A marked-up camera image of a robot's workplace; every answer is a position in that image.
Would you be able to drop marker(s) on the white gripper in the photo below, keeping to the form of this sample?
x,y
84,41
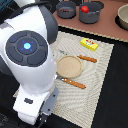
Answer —
x,y
29,107

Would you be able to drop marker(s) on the yellow butter box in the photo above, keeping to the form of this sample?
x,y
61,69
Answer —
x,y
89,44

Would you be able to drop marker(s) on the grey pan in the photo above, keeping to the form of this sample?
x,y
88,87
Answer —
x,y
66,5

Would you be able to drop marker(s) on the grey pot with handles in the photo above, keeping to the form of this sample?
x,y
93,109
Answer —
x,y
93,15

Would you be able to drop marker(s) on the red tomato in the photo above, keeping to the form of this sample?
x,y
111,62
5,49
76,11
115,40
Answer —
x,y
84,9

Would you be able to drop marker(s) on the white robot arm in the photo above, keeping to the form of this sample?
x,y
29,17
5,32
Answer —
x,y
25,53

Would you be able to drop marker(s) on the beige woven placemat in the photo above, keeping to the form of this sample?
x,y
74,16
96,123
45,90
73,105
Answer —
x,y
74,104

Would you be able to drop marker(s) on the pink stove board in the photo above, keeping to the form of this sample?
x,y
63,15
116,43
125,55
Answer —
x,y
105,26

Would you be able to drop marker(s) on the beige bowl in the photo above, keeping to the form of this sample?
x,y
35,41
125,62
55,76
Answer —
x,y
123,16

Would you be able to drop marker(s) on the fork with wooden handle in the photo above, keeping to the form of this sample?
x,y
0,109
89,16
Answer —
x,y
71,82

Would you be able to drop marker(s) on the knife with wooden handle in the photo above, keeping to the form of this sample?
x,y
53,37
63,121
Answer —
x,y
79,56

